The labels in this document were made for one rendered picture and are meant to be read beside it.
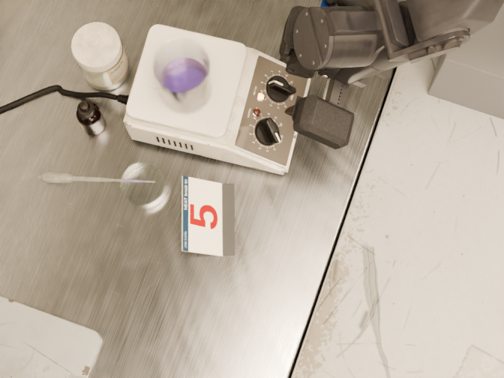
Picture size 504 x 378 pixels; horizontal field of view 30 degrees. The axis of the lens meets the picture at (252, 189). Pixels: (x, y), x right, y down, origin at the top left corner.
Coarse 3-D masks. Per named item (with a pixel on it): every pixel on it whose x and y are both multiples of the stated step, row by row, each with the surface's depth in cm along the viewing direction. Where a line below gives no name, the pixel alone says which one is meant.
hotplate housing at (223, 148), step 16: (128, 96) 114; (240, 96) 111; (304, 96) 115; (240, 112) 110; (128, 128) 111; (144, 128) 110; (160, 128) 110; (160, 144) 114; (176, 144) 112; (192, 144) 111; (208, 144) 109; (224, 144) 109; (224, 160) 114; (240, 160) 112; (256, 160) 111; (288, 160) 113
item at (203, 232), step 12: (192, 180) 112; (192, 192) 111; (204, 192) 112; (216, 192) 114; (192, 204) 111; (204, 204) 112; (216, 204) 113; (192, 216) 111; (204, 216) 112; (216, 216) 113; (192, 228) 110; (204, 228) 111; (216, 228) 112; (192, 240) 110; (204, 240) 111; (216, 240) 112; (216, 252) 112
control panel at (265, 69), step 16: (256, 64) 112; (272, 64) 113; (256, 80) 112; (288, 80) 114; (304, 80) 115; (256, 96) 111; (272, 112) 112; (240, 128) 110; (288, 128) 113; (240, 144) 110; (256, 144) 111; (288, 144) 113; (272, 160) 112
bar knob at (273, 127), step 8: (264, 120) 110; (272, 120) 110; (256, 128) 111; (264, 128) 111; (272, 128) 110; (256, 136) 111; (264, 136) 111; (272, 136) 110; (264, 144) 111; (272, 144) 111
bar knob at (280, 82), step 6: (276, 78) 113; (282, 78) 113; (270, 84) 112; (276, 84) 111; (282, 84) 111; (288, 84) 113; (270, 90) 112; (276, 90) 112; (282, 90) 112; (288, 90) 112; (294, 90) 112; (270, 96) 112; (276, 96) 112; (282, 96) 113; (288, 96) 113
